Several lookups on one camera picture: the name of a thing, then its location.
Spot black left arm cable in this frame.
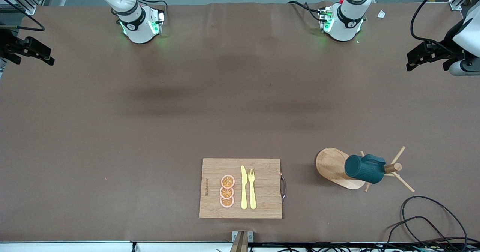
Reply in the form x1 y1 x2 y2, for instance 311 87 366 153
411 0 465 54

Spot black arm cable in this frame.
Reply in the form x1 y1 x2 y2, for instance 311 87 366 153
411 0 465 54
0 0 45 32

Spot black loose cable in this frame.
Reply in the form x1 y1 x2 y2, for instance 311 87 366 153
401 196 469 252
382 216 450 252

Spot yellow plastic fork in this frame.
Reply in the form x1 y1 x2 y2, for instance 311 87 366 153
248 168 257 210

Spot yellow plastic knife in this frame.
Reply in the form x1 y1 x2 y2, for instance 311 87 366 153
241 165 248 210

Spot brown table mat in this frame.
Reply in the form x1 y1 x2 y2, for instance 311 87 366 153
0 1 480 243

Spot black cable bundle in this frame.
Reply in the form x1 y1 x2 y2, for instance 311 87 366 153
247 243 480 252

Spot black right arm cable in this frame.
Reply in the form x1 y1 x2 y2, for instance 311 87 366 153
0 0 45 32

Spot teal cup with yellow inside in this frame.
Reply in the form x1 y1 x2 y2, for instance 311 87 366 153
344 154 386 184

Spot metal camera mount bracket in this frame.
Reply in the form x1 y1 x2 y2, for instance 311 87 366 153
232 231 254 252

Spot bamboo cutting board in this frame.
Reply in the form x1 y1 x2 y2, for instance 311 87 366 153
199 158 287 219

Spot white table edge profile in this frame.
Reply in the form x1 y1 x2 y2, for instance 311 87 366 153
0 241 233 252

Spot green-lit arm base box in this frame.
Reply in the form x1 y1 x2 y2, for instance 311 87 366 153
148 6 166 36
319 5 335 33

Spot wooden mug tree stand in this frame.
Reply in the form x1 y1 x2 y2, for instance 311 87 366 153
316 146 415 193

